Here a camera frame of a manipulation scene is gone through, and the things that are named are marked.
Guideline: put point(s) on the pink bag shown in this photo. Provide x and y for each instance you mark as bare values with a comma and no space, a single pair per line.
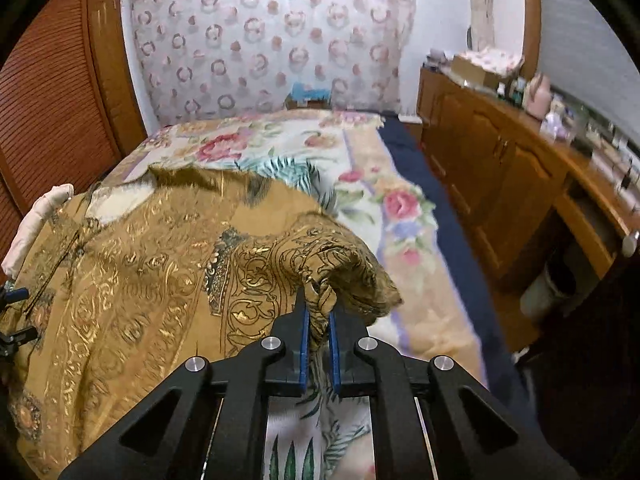
537,95

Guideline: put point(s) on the beige pillow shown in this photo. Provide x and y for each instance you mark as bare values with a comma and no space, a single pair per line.
35,215

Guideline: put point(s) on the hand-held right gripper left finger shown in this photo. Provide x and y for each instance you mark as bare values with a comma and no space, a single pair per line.
302,355

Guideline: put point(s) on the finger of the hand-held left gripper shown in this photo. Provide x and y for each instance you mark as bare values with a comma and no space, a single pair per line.
16,294
20,337

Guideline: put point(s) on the navy blanket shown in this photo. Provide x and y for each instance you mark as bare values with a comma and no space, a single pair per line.
450,220

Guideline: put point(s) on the wooden cabinet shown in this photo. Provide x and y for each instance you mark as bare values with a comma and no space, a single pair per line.
490,160

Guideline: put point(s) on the blue box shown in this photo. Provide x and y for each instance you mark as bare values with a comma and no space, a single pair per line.
310,94

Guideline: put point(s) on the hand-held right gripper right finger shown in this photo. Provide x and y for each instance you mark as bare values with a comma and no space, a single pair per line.
334,355

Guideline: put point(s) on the pale lilac object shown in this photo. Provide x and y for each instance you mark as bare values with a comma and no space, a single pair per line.
557,122

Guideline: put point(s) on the floral cloth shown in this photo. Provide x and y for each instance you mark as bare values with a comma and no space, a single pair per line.
495,60

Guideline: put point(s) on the grey window blind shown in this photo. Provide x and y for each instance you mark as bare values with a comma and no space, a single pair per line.
580,35

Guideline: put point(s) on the leaf print bed sheet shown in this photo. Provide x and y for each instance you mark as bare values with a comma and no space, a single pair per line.
290,460

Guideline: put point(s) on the cardboard box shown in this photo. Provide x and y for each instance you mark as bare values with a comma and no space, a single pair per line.
472,72

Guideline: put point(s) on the floral bedspread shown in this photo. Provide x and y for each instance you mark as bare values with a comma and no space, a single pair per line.
375,185

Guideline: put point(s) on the golden patterned cloth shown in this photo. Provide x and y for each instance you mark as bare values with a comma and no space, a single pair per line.
150,285

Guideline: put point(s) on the white bin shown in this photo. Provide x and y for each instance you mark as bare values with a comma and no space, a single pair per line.
547,295

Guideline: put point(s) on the louvred wooden door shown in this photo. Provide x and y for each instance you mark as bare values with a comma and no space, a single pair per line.
50,85

